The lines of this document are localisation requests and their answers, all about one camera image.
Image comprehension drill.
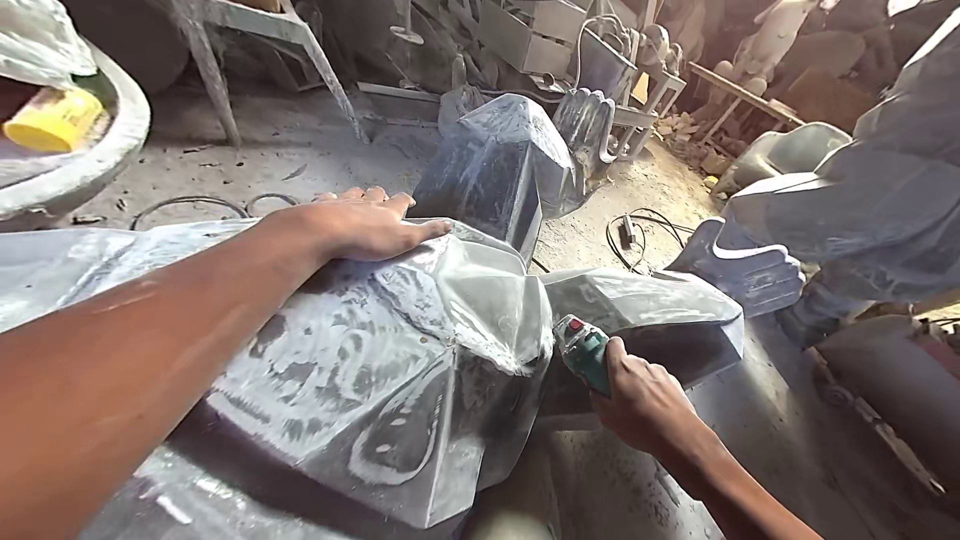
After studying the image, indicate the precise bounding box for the person's left hand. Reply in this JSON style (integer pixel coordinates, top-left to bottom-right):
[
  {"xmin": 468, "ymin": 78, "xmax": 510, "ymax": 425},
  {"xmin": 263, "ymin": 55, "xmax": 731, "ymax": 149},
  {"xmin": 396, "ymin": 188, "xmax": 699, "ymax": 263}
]
[{"xmin": 291, "ymin": 186, "xmax": 454, "ymax": 263}]

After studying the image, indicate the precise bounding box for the person's right hand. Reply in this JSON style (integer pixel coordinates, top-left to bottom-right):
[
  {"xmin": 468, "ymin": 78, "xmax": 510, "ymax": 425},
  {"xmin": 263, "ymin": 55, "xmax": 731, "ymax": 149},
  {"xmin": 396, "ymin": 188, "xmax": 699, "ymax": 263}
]
[{"xmin": 589, "ymin": 336, "xmax": 699, "ymax": 456}]

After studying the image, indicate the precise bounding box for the green angle grinder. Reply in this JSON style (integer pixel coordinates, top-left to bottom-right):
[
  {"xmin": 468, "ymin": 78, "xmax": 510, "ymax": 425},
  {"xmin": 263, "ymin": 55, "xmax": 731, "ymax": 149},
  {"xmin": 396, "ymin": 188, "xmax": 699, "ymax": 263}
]
[{"xmin": 553, "ymin": 314, "xmax": 615, "ymax": 399}]

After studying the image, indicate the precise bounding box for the person's left forearm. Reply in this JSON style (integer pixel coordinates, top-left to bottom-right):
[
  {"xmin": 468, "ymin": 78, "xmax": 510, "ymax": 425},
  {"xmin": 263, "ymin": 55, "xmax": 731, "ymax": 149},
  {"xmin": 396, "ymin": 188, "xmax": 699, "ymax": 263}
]
[{"xmin": 0, "ymin": 204, "xmax": 331, "ymax": 540}]

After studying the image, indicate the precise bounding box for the person's right forearm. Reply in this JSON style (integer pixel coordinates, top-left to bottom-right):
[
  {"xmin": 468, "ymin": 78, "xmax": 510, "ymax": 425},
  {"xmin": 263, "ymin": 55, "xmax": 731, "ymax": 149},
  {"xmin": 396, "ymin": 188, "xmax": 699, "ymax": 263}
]
[{"xmin": 651, "ymin": 411, "xmax": 825, "ymax": 540}]

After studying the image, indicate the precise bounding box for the grey faceted figure sculpture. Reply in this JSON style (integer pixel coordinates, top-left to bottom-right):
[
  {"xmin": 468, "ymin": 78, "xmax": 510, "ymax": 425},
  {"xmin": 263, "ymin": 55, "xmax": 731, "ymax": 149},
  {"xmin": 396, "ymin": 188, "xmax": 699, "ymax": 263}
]
[{"xmin": 0, "ymin": 88, "xmax": 807, "ymax": 531}]

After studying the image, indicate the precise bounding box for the dusty white plastic chair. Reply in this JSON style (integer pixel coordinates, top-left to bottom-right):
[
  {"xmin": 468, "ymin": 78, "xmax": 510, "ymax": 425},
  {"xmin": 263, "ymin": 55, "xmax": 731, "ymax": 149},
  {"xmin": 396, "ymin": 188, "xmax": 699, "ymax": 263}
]
[{"xmin": 171, "ymin": 0, "xmax": 372, "ymax": 149}]

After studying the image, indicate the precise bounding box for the white slatted crate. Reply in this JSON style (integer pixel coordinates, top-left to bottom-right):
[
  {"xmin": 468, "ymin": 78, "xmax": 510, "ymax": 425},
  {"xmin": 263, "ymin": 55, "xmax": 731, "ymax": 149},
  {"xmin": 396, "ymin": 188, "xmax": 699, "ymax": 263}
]
[{"xmin": 477, "ymin": 0, "xmax": 588, "ymax": 75}]

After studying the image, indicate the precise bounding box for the small white wooden stool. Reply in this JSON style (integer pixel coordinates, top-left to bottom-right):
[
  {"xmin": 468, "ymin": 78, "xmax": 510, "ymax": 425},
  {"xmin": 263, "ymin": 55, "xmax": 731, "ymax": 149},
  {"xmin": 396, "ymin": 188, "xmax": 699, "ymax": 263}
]
[{"xmin": 612, "ymin": 67, "xmax": 687, "ymax": 162}]

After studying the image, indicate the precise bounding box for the grey bucket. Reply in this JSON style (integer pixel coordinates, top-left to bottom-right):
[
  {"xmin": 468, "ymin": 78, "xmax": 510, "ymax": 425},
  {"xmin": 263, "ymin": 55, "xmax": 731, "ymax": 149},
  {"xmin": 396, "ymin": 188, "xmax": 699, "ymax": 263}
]
[{"xmin": 576, "ymin": 28, "xmax": 639, "ymax": 105}]

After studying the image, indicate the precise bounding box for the large round white basin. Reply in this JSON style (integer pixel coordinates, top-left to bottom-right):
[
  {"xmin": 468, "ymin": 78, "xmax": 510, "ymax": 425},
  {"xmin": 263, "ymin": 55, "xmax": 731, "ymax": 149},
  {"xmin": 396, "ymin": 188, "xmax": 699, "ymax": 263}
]
[{"xmin": 0, "ymin": 37, "xmax": 153, "ymax": 231}]

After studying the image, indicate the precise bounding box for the pale grey plastic container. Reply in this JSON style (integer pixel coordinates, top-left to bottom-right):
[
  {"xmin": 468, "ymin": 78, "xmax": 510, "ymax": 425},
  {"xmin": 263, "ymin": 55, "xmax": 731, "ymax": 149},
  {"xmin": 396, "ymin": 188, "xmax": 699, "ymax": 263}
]
[{"xmin": 711, "ymin": 121, "xmax": 855, "ymax": 199}]

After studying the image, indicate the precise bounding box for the long wooden plank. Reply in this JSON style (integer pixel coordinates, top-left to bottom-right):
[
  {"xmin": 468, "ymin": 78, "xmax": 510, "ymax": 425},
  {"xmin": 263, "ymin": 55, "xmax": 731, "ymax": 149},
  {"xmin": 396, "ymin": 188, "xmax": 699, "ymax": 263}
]
[{"xmin": 687, "ymin": 61, "xmax": 806, "ymax": 128}]

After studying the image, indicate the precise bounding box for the large smooth grey sculpture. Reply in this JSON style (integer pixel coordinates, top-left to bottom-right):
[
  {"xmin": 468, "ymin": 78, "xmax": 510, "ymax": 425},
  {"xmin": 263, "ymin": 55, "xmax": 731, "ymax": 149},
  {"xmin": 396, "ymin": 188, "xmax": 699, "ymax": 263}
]
[{"xmin": 720, "ymin": 0, "xmax": 960, "ymax": 348}]

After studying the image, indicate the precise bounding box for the yellow plastic container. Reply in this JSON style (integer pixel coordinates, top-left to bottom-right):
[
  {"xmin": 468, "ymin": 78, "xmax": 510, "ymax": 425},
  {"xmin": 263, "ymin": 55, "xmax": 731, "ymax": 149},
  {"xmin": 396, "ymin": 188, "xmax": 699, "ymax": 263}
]
[{"xmin": 3, "ymin": 87, "xmax": 105, "ymax": 154}]

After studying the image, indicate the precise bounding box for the pale figure statue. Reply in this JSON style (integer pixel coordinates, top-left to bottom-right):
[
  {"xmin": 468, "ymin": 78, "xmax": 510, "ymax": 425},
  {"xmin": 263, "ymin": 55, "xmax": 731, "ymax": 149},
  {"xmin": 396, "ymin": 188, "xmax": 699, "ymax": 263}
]
[{"xmin": 729, "ymin": 0, "xmax": 820, "ymax": 97}]

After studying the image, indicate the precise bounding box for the crumpled white plastic bag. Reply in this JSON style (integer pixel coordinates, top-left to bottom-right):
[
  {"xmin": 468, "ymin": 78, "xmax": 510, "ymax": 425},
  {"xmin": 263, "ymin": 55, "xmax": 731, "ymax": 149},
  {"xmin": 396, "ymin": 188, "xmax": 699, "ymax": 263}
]
[{"xmin": 0, "ymin": 0, "xmax": 98, "ymax": 90}]

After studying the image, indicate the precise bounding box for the black cable with plug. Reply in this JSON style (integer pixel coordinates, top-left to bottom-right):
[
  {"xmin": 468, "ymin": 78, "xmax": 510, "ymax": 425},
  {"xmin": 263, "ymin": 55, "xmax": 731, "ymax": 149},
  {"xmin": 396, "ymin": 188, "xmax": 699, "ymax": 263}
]
[{"xmin": 605, "ymin": 207, "xmax": 696, "ymax": 274}]

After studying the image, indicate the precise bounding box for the black coiled cable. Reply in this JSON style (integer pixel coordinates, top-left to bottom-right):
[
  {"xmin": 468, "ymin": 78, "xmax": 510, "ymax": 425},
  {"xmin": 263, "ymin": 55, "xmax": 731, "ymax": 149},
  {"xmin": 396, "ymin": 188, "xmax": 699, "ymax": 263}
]
[{"xmin": 129, "ymin": 192, "xmax": 300, "ymax": 231}]

